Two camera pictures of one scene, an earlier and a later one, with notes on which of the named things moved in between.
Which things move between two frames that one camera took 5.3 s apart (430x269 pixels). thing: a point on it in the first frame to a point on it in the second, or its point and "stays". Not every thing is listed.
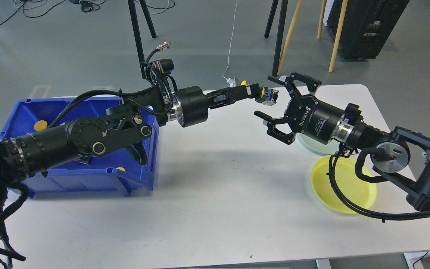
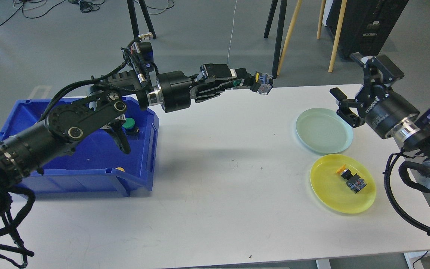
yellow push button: (268, 96) to (354, 182)
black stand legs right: (283, 17) stays
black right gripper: (306, 114) to (383, 110)
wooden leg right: (338, 35) stays
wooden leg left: (291, 33) stays
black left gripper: (191, 106) to (174, 87)
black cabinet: (368, 25) stays
